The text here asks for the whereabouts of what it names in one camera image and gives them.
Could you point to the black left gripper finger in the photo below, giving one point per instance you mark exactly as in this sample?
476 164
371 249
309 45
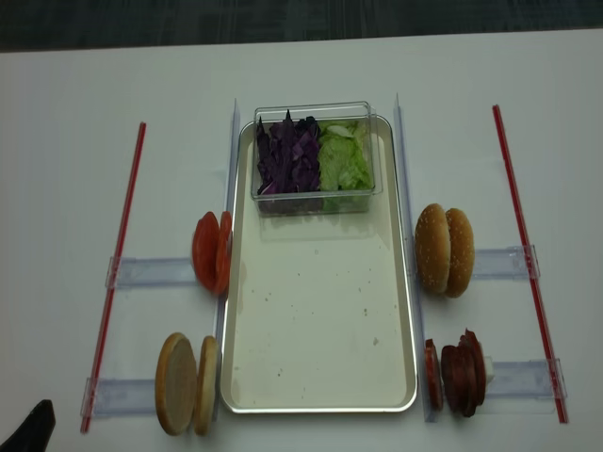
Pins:
34 433

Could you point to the bun slice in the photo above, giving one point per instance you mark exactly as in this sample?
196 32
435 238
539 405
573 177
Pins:
175 384
206 386

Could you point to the left tomato slice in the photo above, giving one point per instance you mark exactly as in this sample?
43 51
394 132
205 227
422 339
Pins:
204 250

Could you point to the tomato slice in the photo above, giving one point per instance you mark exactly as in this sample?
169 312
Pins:
204 250
223 257

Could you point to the right tomato slice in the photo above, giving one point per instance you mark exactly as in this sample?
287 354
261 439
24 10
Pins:
223 257

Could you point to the green lettuce leaves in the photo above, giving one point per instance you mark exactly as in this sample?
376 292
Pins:
343 166

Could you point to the dark meat patty stack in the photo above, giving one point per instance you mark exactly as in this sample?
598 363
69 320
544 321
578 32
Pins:
463 371

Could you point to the white cheese block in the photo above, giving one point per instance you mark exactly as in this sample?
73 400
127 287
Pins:
489 369

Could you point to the left red straw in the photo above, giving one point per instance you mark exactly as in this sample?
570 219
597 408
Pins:
101 340

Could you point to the red straw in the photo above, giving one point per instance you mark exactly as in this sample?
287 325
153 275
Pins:
101 340
560 403

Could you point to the metal baking tray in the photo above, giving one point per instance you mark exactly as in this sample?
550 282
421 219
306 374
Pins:
318 317

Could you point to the shredded purple cabbage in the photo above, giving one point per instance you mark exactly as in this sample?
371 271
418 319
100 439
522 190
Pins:
288 156

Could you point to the clear plastic salad container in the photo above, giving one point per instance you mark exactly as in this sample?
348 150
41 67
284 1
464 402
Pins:
310 203

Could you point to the red sausage slice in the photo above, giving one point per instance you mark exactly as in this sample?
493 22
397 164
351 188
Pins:
433 375

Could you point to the left sesame top bun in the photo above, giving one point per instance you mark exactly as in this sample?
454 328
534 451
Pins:
433 248

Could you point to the sesame bun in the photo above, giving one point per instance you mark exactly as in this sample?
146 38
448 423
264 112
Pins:
462 252
433 248

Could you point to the right sesame top bun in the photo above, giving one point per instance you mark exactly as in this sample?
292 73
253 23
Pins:
462 252

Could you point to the right red straw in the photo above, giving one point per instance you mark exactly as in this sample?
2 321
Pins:
560 403

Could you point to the clear bottom bun holder rail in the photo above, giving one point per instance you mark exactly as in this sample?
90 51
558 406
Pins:
118 397

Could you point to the clear bun holder rail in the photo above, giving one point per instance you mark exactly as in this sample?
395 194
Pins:
118 397
512 263

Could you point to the clear tomato holder rail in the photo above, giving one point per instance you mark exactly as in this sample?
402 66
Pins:
126 272

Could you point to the clear right long rail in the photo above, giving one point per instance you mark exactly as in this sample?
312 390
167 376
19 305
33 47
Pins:
405 202

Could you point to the clear meat holder rail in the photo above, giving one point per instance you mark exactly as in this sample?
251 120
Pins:
534 379

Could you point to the clear top bun holder rail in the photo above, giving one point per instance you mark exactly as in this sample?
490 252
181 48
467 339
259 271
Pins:
512 263

